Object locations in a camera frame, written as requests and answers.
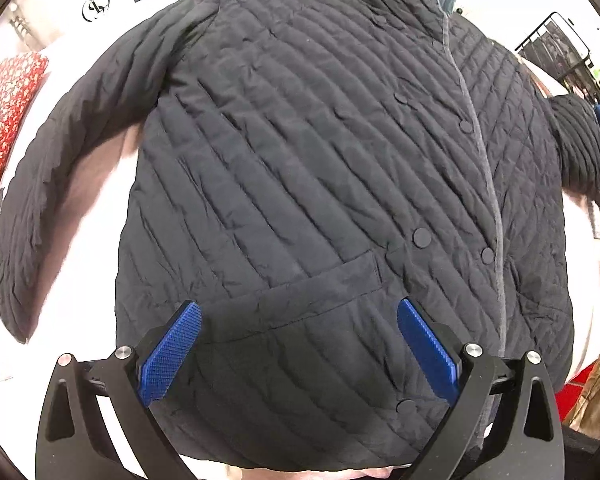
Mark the red cloth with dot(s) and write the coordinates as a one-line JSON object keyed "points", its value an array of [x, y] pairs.
{"points": [[572, 395]]}

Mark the black metal rack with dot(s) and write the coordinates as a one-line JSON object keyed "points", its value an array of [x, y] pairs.
{"points": [[555, 45]]}

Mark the pink polka dot blanket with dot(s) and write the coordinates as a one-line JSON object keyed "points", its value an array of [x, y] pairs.
{"points": [[75, 220]]}

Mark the red floral pillow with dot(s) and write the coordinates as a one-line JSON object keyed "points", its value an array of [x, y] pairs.
{"points": [[5, 105]]}

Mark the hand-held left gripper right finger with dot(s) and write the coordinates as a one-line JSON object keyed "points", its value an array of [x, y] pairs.
{"points": [[427, 350]]}

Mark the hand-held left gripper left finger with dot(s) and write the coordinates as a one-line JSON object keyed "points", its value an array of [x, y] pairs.
{"points": [[172, 350]]}

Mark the black quilted jacket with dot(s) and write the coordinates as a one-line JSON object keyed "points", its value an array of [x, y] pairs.
{"points": [[300, 160]]}

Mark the white machine with round logo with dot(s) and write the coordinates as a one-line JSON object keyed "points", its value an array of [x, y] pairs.
{"points": [[80, 5]]}

